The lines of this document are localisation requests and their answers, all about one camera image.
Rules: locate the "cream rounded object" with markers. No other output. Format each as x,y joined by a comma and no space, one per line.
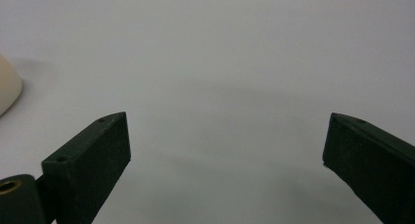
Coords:
8,83

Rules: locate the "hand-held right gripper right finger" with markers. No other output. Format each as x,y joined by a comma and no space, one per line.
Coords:
372,165

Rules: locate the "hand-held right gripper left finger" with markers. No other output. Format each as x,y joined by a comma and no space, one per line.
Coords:
86,165

